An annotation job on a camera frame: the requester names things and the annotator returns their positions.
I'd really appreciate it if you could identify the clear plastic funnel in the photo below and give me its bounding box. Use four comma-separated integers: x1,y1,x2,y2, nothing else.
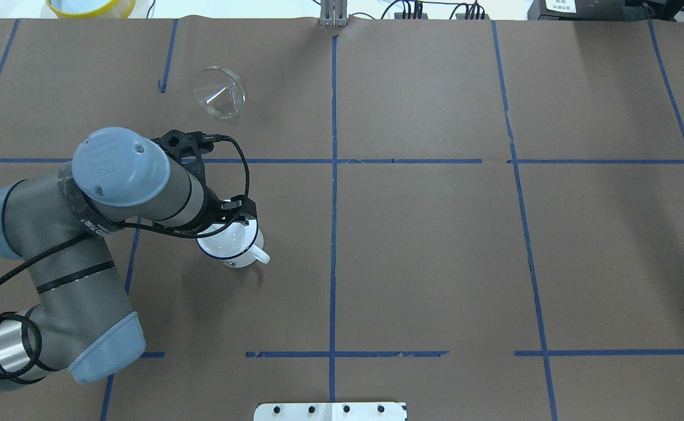
191,66,247,119

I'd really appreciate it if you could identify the white camera stand base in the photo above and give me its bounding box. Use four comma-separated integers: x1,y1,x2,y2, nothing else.
253,402,408,420

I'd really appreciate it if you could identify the black box device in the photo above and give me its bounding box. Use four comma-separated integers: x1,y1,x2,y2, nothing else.
527,1,625,22

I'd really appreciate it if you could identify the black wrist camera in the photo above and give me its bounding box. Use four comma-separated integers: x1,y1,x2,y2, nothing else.
150,130,216,184

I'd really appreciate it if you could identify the aluminium frame post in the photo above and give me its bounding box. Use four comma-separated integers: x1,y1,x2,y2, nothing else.
316,0,349,27

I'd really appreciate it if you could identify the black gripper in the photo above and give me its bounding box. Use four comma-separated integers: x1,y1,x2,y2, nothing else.
193,184,257,234

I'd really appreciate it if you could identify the black camera cable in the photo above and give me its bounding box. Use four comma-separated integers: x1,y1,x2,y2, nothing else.
0,133,251,385

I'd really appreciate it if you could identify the brown paper table cover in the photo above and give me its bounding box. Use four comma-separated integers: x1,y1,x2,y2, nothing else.
0,16,684,420

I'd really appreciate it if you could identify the yellow tape roll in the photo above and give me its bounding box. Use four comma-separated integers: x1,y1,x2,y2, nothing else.
45,1,137,19

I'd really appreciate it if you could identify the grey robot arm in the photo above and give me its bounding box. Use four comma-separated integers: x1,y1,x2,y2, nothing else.
0,127,256,392

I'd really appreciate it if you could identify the white enamel mug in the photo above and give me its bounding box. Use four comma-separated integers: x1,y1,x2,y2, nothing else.
205,216,270,268

